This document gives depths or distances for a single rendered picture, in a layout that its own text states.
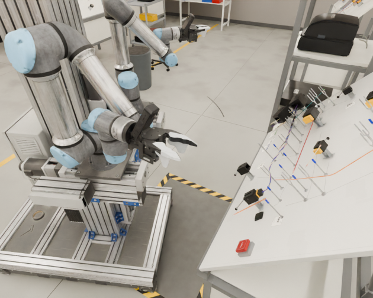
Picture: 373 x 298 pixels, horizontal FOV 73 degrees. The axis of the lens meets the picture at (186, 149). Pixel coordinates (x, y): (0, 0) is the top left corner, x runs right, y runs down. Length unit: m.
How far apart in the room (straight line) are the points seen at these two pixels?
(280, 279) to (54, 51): 1.30
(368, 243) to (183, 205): 1.94
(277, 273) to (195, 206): 1.32
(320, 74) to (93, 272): 3.67
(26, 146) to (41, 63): 0.77
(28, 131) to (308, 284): 1.57
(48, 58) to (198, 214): 1.92
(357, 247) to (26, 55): 1.04
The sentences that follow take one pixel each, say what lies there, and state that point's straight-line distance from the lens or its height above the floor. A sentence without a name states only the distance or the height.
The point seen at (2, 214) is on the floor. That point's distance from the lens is 3.02.
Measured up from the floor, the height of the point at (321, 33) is 1.57.
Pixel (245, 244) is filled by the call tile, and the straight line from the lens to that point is 1.04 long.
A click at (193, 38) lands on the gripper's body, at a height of 1.53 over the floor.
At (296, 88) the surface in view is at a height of 1.12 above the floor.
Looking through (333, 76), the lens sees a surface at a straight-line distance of 4.20.
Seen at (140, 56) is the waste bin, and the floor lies 0.60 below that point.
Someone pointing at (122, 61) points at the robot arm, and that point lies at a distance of 1.66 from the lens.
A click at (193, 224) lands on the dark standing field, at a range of 2.41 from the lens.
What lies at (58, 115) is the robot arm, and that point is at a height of 1.52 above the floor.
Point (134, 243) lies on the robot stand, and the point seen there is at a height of 0.21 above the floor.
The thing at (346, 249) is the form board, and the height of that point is 1.39.
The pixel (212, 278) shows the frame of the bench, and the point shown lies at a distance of 1.32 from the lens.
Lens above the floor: 2.01
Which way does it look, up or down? 40 degrees down
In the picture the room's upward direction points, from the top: straight up
